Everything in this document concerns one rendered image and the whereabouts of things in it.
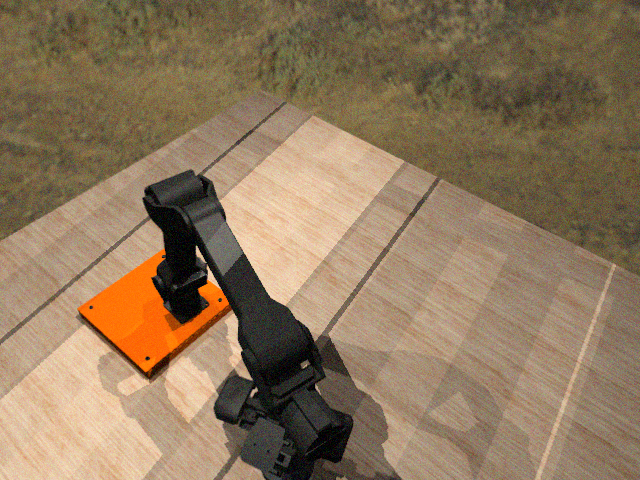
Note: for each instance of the dark grey round pedestal with shaft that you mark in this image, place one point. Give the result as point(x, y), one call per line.
point(302, 470)

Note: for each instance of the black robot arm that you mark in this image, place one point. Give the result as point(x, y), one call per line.
point(273, 342)

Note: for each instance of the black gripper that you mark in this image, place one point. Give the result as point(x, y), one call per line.
point(234, 402)

